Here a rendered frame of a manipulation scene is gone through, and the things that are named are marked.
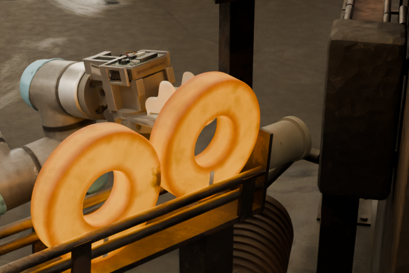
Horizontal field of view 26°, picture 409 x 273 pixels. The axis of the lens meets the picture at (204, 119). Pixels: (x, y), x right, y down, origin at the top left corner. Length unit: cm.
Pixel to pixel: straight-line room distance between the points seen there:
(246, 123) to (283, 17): 233
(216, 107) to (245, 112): 5
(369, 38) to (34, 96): 46
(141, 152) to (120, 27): 235
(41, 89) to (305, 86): 170
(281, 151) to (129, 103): 20
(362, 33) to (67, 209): 46
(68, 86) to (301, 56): 194
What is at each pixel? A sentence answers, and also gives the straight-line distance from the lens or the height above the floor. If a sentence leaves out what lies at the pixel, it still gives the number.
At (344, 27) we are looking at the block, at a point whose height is 80.
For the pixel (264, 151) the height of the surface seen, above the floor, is 69.
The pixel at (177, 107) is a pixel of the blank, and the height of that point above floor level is 79.
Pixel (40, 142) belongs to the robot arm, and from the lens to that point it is 124.
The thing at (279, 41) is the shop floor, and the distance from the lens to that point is 316.
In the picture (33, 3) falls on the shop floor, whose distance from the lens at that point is 356.
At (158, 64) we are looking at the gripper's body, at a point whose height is 79.
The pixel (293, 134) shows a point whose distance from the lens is 113.
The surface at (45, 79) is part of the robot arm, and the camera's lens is 122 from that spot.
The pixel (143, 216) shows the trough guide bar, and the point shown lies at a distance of 96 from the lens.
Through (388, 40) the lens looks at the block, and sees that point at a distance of 114.
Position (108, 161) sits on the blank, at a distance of 92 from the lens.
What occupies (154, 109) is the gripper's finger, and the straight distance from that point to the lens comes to 105.
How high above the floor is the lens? 124
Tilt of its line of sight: 28 degrees down
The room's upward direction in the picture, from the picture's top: straight up
